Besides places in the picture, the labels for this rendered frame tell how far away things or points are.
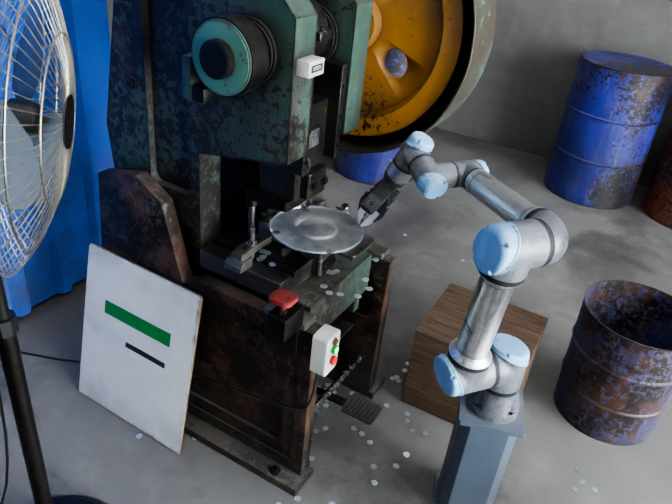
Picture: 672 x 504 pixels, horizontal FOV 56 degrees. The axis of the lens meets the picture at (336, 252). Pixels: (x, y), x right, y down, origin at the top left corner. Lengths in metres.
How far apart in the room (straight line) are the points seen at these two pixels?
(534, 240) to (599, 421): 1.25
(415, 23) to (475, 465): 1.33
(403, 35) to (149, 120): 0.81
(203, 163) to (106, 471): 1.06
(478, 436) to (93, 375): 1.36
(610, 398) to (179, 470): 1.52
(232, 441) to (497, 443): 0.90
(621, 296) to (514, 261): 1.32
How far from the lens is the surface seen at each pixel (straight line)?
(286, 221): 1.98
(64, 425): 2.46
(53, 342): 2.81
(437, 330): 2.33
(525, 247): 1.46
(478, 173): 1.78
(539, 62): 4.99
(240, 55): 1.53
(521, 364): 1.79
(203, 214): 1.96
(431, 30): 2.02
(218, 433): 2.31
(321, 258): 1.93
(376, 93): 2.13
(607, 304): 2.73
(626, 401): 2.52
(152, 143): 2.00
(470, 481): 2.06
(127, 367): 2.31
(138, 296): 2.16
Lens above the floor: 1.74
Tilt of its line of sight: 31 degrees down
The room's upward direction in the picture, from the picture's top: 6 degrees clockwise
